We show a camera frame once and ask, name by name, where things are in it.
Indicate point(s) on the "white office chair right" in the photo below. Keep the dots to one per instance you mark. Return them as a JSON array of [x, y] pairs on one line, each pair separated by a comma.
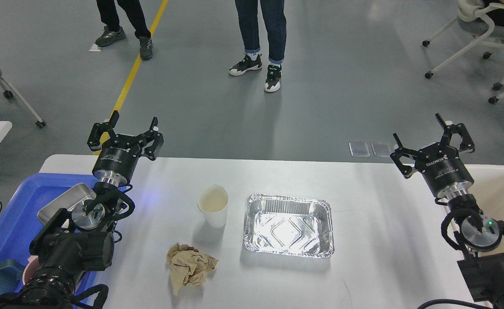
[[472, 17]]

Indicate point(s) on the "crumpled brown paper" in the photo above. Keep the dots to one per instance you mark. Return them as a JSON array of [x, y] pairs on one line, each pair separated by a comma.
[[188, 266]]

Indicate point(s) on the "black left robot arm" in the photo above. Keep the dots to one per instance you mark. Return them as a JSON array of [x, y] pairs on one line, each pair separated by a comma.
[[75, 242]]

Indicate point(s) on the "white paper cup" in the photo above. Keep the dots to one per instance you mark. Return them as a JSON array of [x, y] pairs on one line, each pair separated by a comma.
[[213, 203]]

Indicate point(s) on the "floor socket plate left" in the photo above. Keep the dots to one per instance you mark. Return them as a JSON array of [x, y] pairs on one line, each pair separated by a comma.
[[359, 149]]

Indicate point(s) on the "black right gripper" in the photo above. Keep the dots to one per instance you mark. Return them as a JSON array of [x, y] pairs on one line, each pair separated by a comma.
[[445, 169]]

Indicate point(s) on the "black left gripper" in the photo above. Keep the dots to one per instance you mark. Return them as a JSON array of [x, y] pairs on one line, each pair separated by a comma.
[[117, 165]]

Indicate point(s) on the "white plastic bin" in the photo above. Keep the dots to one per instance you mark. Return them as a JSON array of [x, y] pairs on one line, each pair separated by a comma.
[[488, 189]]

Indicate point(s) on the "floor socket plate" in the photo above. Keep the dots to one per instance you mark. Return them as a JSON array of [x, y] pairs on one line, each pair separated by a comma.
[[359, 149], [382, 149]]

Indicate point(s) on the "white paper on floor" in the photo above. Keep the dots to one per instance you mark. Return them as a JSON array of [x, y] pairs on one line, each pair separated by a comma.
[[95, 48]]

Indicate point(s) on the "floor socket plate right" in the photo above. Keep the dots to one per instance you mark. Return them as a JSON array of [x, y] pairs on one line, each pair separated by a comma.
[[382, 149]]

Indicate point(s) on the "pink mug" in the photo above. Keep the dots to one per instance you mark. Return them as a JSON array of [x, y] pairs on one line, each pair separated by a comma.
[[32, 265]]

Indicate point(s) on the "aluminium foil tray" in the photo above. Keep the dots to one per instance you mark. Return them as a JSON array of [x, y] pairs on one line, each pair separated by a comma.
[[288, 225]]

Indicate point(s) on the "stainless steel rectangular container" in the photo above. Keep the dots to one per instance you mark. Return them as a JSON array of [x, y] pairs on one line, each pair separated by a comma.
[[73, 198]]

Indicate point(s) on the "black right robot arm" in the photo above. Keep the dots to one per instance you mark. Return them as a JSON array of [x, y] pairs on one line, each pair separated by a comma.
[[465, 228]]

